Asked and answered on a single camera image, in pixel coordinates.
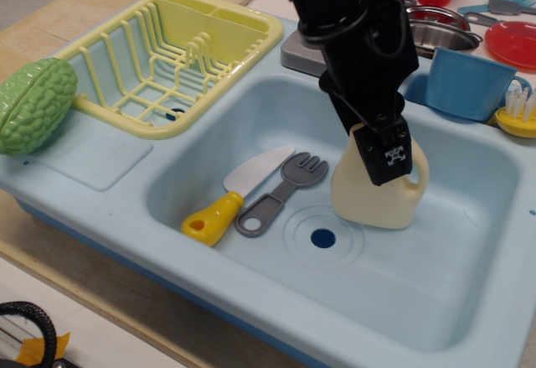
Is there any blue plastic cup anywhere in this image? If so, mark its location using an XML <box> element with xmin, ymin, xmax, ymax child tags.
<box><xmin>425</xmin><ymin>48</ymin><xmax>532</xmax><ymax>122</ymax></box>

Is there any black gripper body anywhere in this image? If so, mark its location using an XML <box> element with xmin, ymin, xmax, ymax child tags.
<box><xmin>291</xmin><ymin>0</ymin><xmax>418</xmax><ymax>132</ymax></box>

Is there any yellow dish brush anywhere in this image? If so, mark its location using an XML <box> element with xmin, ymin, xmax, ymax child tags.
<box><xmin>487</xmin><ymin>88</ymin><xmax>536</xmax><ymax>139</ymax></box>

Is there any grey toy faucet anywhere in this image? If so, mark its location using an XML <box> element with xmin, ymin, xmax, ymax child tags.
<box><xmin>281</xmin><ymin>30</ymin><xmax>327</xmax><ymax>77</ymax></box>

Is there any yellow plastic drying rack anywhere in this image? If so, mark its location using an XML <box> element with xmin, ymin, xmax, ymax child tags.
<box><xmin>56</xmin><ymin>0</ymin><xmax>284</xmax><ymax>139</ymax></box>

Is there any grey toy spatula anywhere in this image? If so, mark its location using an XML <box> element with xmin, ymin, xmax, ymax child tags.
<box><xmin>464</xmin><ymin>0</ymin><xmax>535</xmax><ymax>27</ymax></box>

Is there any cream toy detergent bottle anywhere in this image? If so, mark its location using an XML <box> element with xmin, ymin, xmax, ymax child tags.
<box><xmin>331</xmin><ymin>123</ymin><xmax>430</xmax><ymax>229</ymax></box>

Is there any light blue toy sink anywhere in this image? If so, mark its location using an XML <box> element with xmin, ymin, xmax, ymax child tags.
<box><xmin>1</xmin><ymin>49</ymin><xmax>535</xmax><ymax>367</ymax></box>

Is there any red plastic plate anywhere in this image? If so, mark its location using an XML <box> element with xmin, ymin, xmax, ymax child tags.
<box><xmin>484</xmin><ymin>21</ymin><xmax>535</xmax><ymax>70</ymax></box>

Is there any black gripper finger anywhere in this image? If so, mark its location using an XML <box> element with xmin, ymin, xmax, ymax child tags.
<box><xmin>350</xmin><ymin>117</ymin><xmax>413</xmax><ymax>186</ymax></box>

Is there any toy knife yellow handle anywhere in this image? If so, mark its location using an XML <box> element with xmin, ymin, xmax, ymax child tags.
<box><xmin>181</xmin><ymin>145</ymin><xmax>295</xmax><ymax>246</ymax></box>

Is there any black braided cable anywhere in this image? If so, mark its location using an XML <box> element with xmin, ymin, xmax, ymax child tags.
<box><xmin>0</xmin><ymin>300</ymin><xmax>58</xmax><ymax>368</ymax></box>

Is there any steel pot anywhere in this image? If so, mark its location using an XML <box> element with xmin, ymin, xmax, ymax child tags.
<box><xmin>406</xmin><ymin>6</ymin><xmax>483</xmax><ymax>59</ymax></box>

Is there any green bumpy toy vegetable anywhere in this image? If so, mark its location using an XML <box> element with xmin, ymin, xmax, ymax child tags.
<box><xmin>1</xmin><ymin>58</ymin><xmax>78</xmax><ymax>155</ymax></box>

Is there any yellow tape piece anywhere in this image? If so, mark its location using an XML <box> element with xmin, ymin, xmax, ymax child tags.
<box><xmin>15</xmin><ymin>332</ymin><xmax>70</xmax><ymax>366</ymax></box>

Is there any grey toy fork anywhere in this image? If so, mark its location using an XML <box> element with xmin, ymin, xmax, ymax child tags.
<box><xmin>234</xmin><ymin>152</ymin><xmax>329</xmax><ymax>238</ymax></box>

